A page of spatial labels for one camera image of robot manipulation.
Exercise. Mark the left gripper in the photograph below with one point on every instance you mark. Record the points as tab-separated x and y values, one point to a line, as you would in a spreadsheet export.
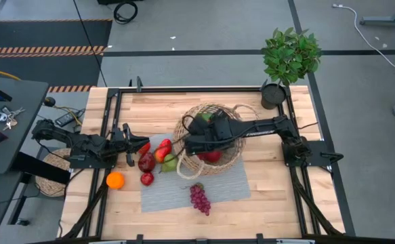
119	144

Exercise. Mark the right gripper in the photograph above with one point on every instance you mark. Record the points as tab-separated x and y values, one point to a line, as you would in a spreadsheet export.
214	132

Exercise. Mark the red bell pepper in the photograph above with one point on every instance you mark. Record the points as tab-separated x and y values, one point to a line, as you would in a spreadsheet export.
145	149

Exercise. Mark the long green pepper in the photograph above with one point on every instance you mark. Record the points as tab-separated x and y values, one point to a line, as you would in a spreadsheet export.
204	117

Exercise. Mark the dark red oval fruit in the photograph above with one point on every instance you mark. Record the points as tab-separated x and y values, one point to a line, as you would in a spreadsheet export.
146	162

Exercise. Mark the big red apple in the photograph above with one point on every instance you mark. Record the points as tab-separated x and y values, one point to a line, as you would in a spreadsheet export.
212	157

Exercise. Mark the red and yellow fruit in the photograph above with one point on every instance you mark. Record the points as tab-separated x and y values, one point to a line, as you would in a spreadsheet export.
163	150

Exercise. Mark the small dark red fruit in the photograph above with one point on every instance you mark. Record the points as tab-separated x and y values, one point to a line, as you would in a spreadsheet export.
147	179

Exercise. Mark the orange fruit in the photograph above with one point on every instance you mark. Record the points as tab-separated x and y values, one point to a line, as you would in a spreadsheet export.
115	180

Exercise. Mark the green pear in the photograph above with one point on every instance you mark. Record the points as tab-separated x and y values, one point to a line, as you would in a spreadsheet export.
170	165

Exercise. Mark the purple grape bunch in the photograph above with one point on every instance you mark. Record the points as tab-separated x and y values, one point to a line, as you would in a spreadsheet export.
200	200

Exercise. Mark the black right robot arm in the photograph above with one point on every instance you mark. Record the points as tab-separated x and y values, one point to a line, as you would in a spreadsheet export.
268	128

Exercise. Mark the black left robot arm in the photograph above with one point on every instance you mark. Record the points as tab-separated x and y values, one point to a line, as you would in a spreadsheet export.
82	144

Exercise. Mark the grey woven placemat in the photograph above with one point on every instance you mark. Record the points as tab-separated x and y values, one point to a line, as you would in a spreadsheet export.
224	193

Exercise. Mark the black power adapter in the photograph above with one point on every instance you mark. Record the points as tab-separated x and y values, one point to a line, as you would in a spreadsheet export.
66	118

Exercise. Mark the round woven floor mat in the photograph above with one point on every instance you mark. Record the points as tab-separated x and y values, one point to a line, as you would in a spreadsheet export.
49	184

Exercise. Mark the potted green plant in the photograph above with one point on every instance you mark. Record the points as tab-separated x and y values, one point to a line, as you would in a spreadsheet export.
290	56

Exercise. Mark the black desk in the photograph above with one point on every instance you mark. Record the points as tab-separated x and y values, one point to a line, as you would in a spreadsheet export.
21	101

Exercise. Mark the black hazard striped floor mat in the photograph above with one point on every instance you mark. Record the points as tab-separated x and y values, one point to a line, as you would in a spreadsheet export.
48	34

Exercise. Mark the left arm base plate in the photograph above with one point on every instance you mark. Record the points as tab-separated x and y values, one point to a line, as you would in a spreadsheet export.
82	164

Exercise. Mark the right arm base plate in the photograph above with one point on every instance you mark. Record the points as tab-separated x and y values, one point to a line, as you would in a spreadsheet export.
319	149

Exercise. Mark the grey table leg frame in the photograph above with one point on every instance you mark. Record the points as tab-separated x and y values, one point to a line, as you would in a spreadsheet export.
380	22

